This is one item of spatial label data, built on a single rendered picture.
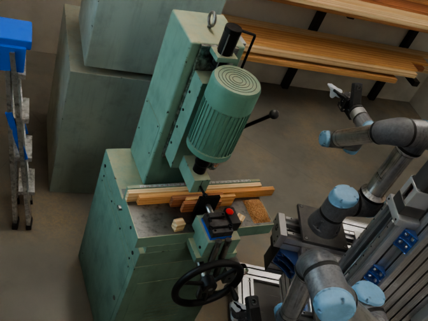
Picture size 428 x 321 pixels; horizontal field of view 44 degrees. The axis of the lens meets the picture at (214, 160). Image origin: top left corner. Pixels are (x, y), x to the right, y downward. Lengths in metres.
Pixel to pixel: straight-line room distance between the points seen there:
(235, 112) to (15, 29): 1.04
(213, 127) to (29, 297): 1.44
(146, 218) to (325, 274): 0.75
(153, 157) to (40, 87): 1.95
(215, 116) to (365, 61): 2.93
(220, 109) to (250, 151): 2.29
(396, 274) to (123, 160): 1.22
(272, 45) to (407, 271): 2.37
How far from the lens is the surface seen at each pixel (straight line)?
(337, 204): 2.30
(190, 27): 1.92
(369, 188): 2.37
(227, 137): 1.80
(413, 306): 2.39
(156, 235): 1.97
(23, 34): 2.32
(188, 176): 2.02
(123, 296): 2.27
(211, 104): 1.74
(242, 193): 2.22
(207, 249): 1.97
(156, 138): 2.10
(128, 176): 2.28
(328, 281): 1.58
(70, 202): 3.20
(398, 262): 2.15
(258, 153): 4.02
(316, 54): 4.30
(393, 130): 2.12
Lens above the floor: 2.39
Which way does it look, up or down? 39 degrees down
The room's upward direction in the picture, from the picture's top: 24 degrees clockwise
